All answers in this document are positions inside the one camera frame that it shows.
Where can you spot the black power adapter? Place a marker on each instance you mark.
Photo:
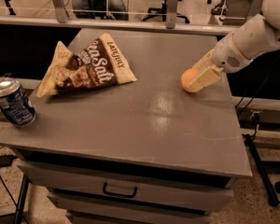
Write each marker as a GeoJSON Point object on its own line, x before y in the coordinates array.
{"type": "Point", "coordinates": [6, 160]}

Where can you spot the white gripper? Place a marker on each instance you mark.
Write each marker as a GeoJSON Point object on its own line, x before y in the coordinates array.
{"type": "Point", "coordinates": [228, 54]}

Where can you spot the black chair base right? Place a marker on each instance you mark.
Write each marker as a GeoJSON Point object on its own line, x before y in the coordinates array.
{"type": "Point", "coordinates": [219, 9]}

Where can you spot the black drawer handle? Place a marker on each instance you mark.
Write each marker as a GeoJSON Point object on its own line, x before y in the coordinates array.
{"type": "Point", "coordinates": [121, 192]}

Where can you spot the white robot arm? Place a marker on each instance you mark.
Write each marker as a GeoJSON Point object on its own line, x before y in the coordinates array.
{"type": "Point", "coordinates": [261, 34]}

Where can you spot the brown sea salt chip bag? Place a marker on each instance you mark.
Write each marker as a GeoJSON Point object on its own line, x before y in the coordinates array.
{"type": "Point", "coordinates": [101, 64]}

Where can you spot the orange fruit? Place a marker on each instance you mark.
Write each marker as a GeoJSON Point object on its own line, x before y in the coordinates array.
{"type": "Point", "coordinates": [187, 77]}

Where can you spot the blue soda can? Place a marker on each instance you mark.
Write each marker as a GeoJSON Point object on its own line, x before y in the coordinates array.
{"type": "Point", "coordinates": [14, 103]}

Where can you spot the black tripod leg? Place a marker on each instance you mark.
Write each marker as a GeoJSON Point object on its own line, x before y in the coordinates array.
{"type": "Point", "coordinates": [272, 197]}

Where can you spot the grey drawer cabinet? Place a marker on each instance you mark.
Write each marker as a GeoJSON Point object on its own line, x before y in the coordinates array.
{"type": "Point", "coordinates": [183, 151]}

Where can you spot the grey metal railing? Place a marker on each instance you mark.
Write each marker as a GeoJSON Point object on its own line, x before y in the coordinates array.
{"type": "Point", "coordinates": [182, 16]}

